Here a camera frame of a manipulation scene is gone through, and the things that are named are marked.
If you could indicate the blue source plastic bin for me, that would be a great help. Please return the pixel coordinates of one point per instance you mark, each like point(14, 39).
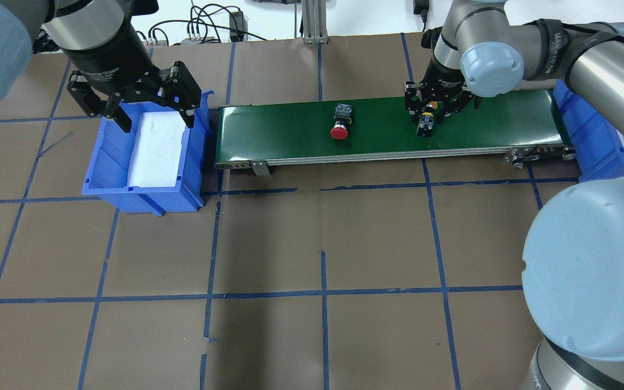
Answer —
point(107, 173)

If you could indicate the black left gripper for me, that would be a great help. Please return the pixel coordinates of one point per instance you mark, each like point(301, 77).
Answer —
point(107, 58)

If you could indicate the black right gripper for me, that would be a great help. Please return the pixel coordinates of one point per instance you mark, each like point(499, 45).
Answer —
point(444, 79)

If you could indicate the red push button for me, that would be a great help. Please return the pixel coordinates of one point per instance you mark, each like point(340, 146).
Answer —
point(343, 117)

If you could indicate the white foam pad in source bin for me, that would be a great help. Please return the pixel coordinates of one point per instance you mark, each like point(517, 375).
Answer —
point(156, 155)

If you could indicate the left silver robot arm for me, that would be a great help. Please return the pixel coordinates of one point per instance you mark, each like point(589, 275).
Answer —
point(75, 25)

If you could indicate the aluminium frame post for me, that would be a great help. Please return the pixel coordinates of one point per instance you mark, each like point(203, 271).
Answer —
point(314, 22)

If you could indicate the blue destination plastic bin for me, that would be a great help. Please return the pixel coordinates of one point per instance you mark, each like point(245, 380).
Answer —
point(598, 149)

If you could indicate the yellow push button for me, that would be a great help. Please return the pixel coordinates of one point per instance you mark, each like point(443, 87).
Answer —
point(427, 119)

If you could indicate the green conveyor belt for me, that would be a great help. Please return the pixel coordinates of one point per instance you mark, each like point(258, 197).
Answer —
point(525, 126)

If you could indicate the black power adapter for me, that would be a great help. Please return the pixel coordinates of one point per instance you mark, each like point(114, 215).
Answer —
point(238, 26)

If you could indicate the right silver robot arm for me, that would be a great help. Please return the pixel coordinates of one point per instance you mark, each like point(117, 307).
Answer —
point(573, 280)

